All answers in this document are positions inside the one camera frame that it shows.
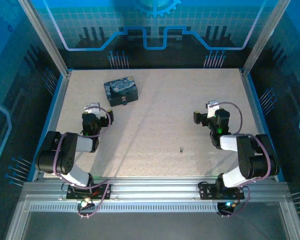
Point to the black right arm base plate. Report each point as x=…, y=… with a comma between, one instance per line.
x=207, y=191

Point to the aluminium mounting rail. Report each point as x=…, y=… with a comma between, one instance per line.
x=155, y=187

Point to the starry night print tin box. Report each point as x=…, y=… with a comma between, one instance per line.
x=121, y=90

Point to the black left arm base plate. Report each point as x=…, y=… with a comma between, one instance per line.
x=75, y=192

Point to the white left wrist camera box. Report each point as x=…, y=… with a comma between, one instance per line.
x=93, y=108

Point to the aluminium table side rail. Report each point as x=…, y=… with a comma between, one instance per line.
x=252, y=110
x=57, y=112

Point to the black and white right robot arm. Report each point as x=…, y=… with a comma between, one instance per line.
x=255, y=160

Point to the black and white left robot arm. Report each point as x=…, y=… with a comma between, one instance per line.
x=55, y=155

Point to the aluminium frame post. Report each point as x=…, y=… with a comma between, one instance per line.
x=265, y=35
x=45, y=37

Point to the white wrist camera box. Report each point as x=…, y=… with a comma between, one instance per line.
x=93, y=108
x=212, y=108

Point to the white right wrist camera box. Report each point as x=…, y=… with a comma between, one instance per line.
x=212, y=108

